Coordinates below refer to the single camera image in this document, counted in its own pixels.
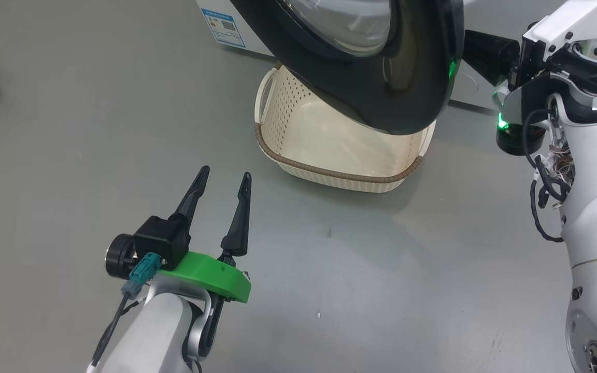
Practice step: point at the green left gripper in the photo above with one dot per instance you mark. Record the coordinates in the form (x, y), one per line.
(210, 277)

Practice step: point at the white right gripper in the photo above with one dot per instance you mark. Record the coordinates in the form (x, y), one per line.
(568, 20)

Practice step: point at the black round glass washer door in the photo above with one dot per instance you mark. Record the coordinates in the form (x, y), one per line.
(381, 98)

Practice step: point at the cream perforated basket brown rim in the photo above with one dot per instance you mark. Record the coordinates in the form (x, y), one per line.
(319, 145)

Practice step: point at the white front-load washing machine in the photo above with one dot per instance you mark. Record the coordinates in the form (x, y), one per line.
(257, 31)

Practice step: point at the blue energy label sticker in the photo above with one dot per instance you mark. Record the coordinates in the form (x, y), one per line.
(223, 27)

